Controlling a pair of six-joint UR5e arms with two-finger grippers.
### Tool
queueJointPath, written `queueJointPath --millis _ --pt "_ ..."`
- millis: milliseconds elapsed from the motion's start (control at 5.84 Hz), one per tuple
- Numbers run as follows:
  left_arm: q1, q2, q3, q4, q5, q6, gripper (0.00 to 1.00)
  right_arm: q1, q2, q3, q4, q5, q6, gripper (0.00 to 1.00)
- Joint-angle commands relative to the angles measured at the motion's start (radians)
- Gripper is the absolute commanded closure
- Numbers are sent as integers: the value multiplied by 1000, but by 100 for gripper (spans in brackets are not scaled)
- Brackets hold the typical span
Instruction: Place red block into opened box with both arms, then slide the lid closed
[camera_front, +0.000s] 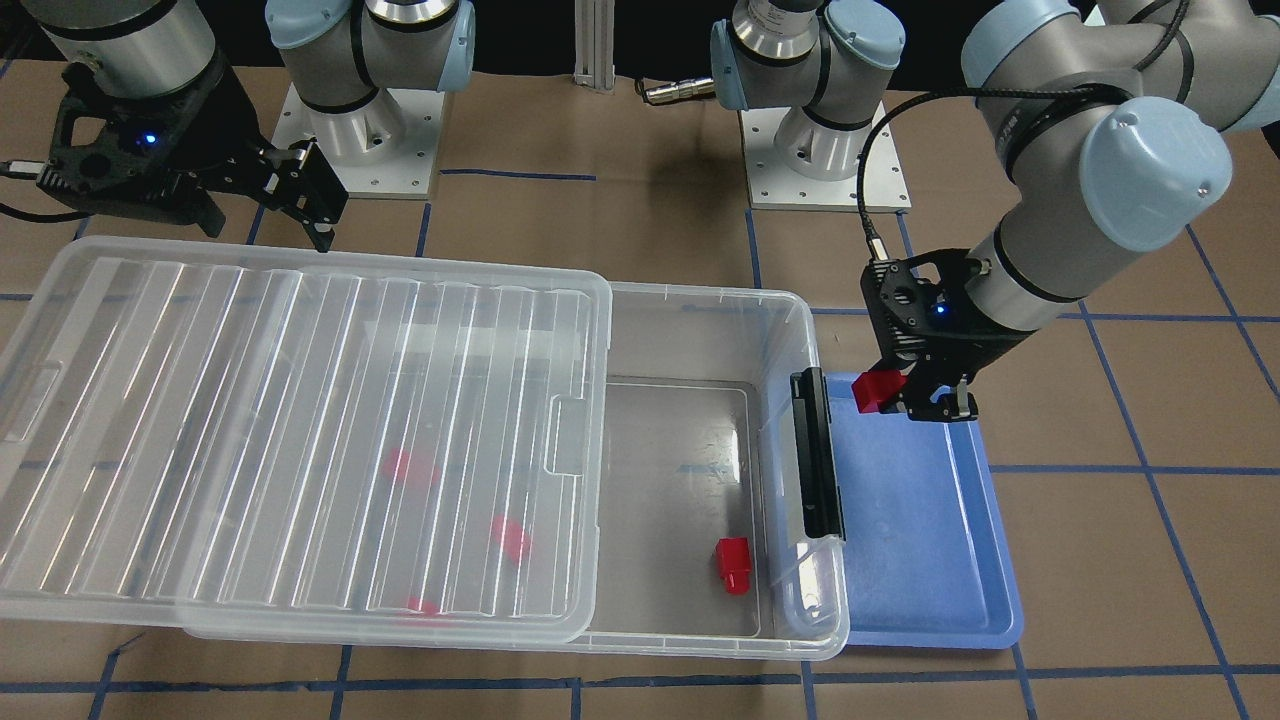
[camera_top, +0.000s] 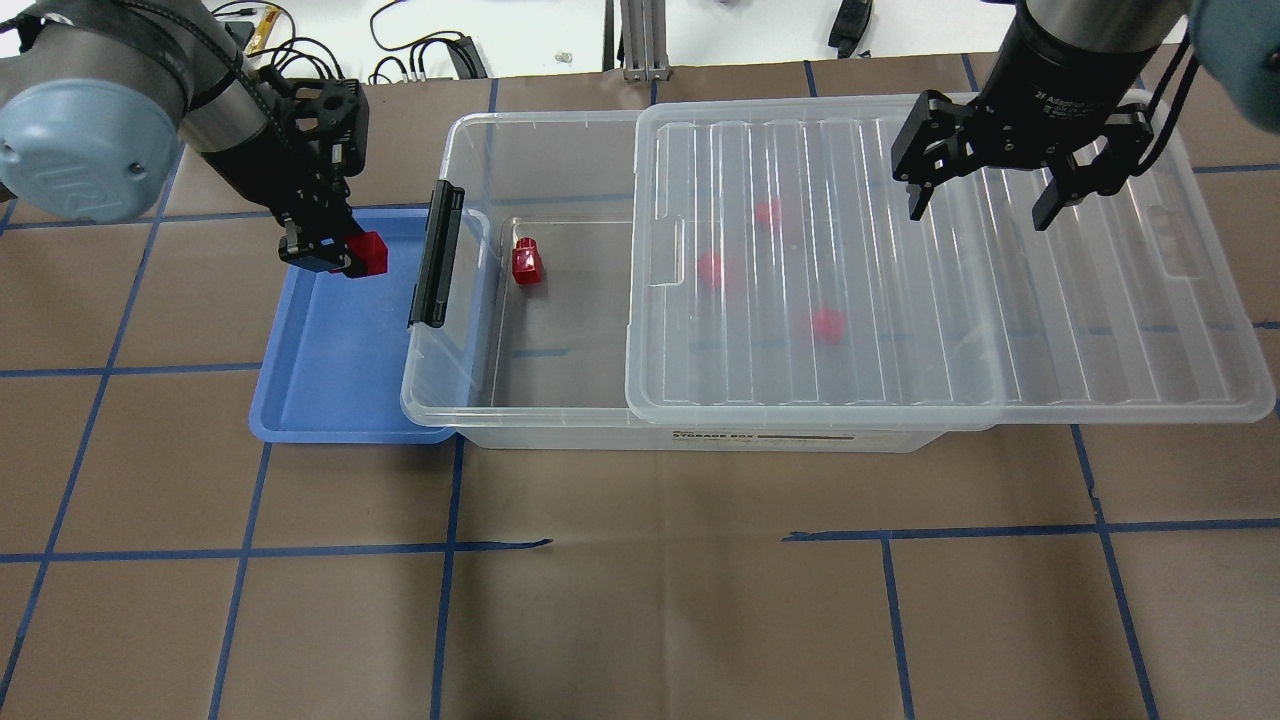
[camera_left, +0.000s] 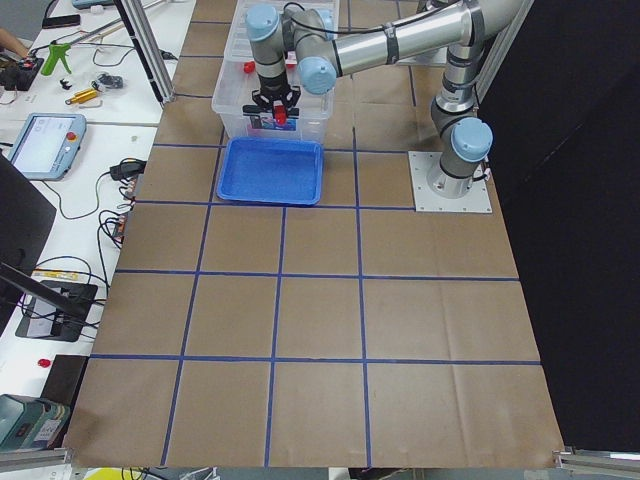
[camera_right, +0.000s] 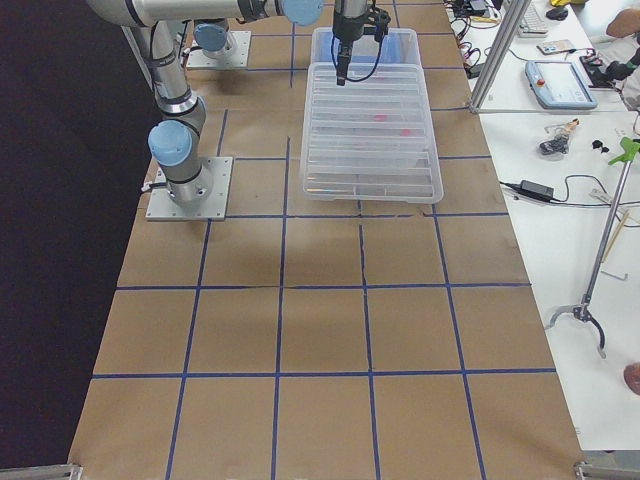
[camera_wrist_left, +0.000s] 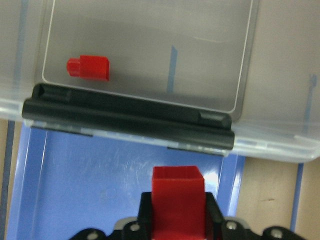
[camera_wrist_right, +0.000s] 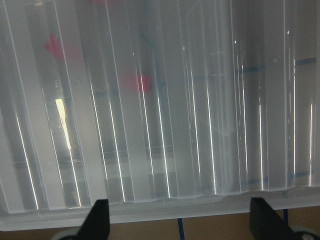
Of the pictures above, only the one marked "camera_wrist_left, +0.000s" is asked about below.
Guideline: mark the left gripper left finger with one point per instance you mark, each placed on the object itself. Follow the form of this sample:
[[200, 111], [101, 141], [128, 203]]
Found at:
[[145, 217]]

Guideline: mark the blue plastic tray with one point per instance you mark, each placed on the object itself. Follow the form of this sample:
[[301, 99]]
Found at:
[[65, 182]]

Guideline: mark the red block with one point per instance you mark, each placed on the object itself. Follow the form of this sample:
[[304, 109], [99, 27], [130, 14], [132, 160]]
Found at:
[[178, 203], [89, 67]]

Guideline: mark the red block in box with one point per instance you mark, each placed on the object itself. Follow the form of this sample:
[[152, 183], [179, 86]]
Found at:
[[89, 67]]

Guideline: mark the black box latch handle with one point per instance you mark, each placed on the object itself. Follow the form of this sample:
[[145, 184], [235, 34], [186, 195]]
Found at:
[[129, 115]]

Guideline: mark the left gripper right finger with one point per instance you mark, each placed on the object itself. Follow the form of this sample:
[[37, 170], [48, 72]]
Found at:
[[214, 219]]

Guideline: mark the clear plastic storage box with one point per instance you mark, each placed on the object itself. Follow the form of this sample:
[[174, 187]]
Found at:
[[256, 60]]

